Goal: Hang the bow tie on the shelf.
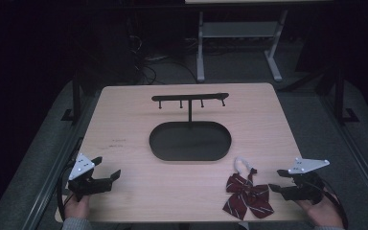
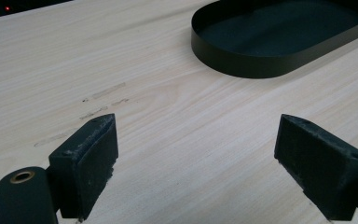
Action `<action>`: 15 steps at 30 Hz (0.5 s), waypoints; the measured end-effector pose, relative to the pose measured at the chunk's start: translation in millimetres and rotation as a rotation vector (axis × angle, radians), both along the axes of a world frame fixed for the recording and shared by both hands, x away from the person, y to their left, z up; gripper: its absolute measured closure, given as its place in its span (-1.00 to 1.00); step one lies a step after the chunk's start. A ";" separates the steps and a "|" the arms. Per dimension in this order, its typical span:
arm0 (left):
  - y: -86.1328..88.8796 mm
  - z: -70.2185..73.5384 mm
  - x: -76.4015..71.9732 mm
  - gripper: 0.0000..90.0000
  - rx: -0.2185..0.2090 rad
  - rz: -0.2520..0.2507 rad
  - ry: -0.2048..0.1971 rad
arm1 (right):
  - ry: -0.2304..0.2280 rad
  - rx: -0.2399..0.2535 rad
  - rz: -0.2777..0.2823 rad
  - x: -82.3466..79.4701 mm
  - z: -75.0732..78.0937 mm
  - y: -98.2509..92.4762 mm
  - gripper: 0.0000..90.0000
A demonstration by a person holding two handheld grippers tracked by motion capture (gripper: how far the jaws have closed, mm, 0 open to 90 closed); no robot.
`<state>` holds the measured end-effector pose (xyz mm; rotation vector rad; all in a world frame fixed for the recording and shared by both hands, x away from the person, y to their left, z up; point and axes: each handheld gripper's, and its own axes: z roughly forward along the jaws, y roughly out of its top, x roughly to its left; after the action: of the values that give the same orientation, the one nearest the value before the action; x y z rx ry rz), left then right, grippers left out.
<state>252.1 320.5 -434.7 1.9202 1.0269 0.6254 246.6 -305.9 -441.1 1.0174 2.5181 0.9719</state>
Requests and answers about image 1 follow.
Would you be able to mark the person's left hand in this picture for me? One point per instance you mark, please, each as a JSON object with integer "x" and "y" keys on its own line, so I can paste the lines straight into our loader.
{"x": 77, "y": 208}

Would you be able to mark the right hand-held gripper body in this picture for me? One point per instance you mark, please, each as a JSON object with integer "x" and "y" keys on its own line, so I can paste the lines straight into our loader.
{"x": 306, "y": 188}

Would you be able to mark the white metal desk frame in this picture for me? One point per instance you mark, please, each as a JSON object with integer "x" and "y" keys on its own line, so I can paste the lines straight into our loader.
{"x": 239, "y": 29}

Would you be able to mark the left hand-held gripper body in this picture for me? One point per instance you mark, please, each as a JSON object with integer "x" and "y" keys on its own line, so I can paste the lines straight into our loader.
{"x": 82, "y": 166}

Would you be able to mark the dark red striped bow tie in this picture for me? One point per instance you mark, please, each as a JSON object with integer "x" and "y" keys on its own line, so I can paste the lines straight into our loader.
{"x": 247, "y": 195}

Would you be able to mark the black metal stand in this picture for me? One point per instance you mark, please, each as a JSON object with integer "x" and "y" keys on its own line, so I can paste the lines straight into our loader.
{"x": 76, "y": 96}
{"x": 340, "y": 96}

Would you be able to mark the grey metal rail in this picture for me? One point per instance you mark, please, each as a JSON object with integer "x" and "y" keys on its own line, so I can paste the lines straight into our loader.
{"x": 49, "y": 179}
{"x": 361, "y": 159}

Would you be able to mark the person's right hand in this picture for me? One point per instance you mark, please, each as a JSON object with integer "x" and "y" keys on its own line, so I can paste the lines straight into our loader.
{"x": 327, "y": 214}

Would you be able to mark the black hook rack with tray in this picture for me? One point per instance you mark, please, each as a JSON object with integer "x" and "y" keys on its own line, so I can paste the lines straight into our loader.
{"x": 190, "y": 142}

